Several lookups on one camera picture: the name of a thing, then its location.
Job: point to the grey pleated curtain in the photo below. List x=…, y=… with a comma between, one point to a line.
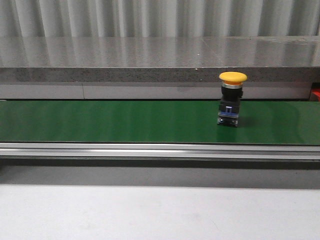
x=159, y=18

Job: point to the aluminium conveyor side rail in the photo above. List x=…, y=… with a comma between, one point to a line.
x=161, y=151

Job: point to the green conveyor belt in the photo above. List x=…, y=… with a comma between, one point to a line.
x=155, y=121

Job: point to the red block at right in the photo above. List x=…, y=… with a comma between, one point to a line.
x=315, y=94

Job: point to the yellow mushroom push button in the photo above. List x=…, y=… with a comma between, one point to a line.
x=232, y=92

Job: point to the grey stone countertop slab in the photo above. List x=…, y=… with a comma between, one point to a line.
x=158, y=59

